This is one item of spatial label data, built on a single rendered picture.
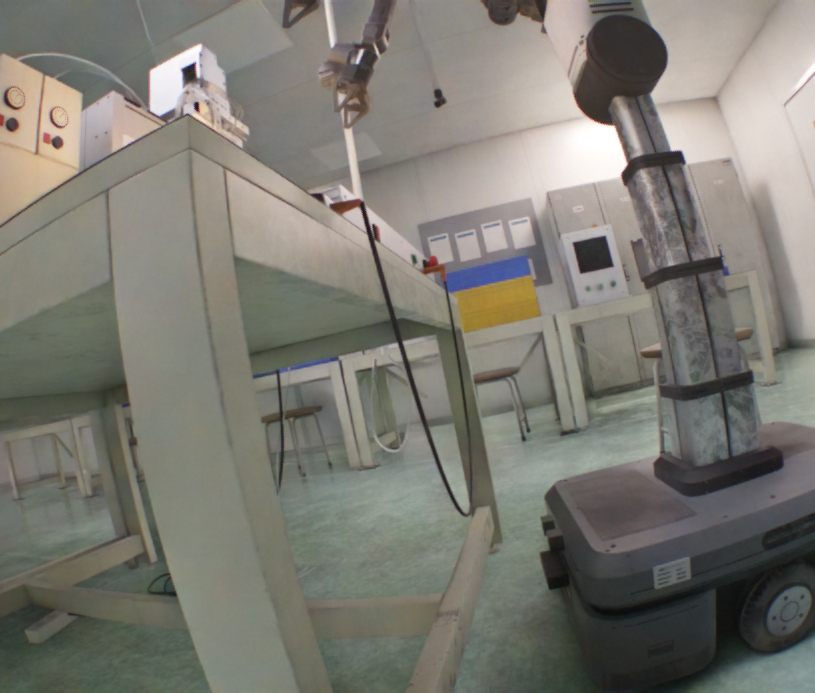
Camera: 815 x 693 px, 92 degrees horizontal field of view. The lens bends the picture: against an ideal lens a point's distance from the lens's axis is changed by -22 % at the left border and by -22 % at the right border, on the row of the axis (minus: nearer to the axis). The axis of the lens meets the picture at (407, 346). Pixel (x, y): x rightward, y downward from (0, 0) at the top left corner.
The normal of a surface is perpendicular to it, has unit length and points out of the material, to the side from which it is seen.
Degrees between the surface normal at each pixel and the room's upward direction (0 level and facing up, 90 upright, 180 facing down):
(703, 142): 90
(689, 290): 90
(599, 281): 90
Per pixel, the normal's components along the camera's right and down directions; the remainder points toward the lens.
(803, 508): -0.24, -0.71
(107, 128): -0.23, 0.00
